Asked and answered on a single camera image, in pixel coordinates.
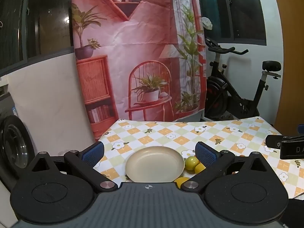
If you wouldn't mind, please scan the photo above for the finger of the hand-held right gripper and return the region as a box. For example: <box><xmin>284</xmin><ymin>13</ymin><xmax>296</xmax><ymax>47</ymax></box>
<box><xmin>265</xmin><ymin>135</ymin><xmax>284</xmax><ymax>149</ymax></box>

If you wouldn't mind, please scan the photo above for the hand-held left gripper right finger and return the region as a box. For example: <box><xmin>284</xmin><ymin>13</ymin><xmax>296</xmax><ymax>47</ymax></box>
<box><xmin>181</xmin><ymin>141</ymin><xmax>270</xmax><ymax>193</ymax></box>

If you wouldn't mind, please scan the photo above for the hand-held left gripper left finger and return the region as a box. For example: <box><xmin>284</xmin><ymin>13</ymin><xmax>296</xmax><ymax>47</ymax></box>
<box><xmin>30</xmin><ymin>141</ymin><xmax>118</xmax><ymax>193</ymax></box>

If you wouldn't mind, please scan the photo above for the green apple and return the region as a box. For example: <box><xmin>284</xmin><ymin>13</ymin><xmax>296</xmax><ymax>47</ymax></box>
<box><xmin>185</xmin><ymin>156</ymin><xmax>199</xmax><ymax>171</ymax></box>

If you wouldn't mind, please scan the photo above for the cream round plate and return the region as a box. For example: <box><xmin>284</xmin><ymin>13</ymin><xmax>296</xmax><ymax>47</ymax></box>
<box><xmin>125</xmin><ymin>146</ymin><xmax>185</xmax><ymax>183</ymax></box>

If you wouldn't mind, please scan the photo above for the checked floral tablecloth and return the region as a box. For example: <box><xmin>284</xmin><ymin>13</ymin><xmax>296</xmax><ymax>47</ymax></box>
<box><xmin>93</xmin><ymin>116</ymin><xmax>304</xmax><ymax>199</ymax></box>

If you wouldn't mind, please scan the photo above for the black exercise bike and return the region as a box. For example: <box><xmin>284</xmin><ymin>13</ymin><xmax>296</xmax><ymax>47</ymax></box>
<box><xmin>202</xmin><ymin>37</ymin><xmax>282</xmax><ymax>121</ymax></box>

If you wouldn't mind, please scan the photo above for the grey washing machine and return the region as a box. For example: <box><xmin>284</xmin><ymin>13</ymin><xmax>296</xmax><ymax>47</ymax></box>
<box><xmin>0</xmin><ymin>77</ymin><xmax>36</xmax><ymax>188</ymax></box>

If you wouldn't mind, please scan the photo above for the orange wooden door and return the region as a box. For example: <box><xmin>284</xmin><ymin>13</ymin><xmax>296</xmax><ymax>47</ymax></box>
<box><xmin>272</xmin><ymin>0</ymin><xmax>304</xmax><ymax>135</ymax></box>

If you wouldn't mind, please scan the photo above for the printed pink backdrop cloth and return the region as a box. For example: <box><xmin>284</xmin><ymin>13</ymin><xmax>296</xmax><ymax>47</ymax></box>
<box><xmin>71</xmin><ymin>0</ymin><xmax>207</xmax><ymax>142</ymax></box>

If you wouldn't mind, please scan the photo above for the white plastic bag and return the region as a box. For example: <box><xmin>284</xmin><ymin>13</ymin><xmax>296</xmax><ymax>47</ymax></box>
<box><xmin>202</xmin><ymin>17</ymin><xmax>213</xmax><ymax>30</ymax></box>

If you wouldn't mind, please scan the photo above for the dark glass window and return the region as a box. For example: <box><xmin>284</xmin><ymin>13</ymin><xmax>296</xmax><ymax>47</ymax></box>
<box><xmin>197</xmin><ymin>0</ymin><xmax>267</xmax><ymax>46</ymax></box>
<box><xmin>0</xmin><ymin>0</ymin><xmax>74</xmax><ymax>70</ymax></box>

